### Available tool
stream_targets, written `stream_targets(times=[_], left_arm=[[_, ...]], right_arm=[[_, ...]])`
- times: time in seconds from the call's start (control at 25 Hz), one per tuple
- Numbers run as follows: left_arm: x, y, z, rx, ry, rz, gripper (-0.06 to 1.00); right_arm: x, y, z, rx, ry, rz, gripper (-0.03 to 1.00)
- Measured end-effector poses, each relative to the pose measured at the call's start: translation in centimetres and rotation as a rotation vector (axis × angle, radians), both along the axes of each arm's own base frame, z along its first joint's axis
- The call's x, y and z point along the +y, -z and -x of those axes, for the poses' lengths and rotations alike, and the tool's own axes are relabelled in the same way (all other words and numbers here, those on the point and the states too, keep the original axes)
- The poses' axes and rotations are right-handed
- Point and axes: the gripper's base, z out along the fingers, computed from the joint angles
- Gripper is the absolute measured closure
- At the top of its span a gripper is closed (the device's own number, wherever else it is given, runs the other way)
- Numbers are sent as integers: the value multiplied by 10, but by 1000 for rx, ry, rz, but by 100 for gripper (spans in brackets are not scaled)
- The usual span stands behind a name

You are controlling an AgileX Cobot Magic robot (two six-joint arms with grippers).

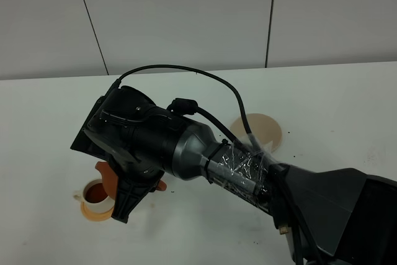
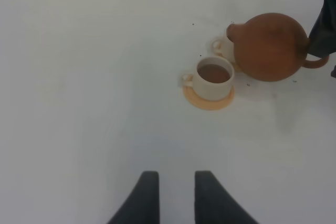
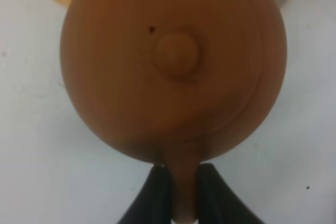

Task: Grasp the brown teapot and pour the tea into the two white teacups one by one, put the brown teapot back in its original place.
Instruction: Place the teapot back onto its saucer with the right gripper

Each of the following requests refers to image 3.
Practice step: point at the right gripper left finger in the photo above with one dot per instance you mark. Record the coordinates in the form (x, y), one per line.
(153, 204)

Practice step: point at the brown clay teapot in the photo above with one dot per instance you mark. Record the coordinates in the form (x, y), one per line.
(173, 82)

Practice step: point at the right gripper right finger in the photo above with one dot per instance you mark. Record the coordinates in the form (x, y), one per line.
(216, 202)

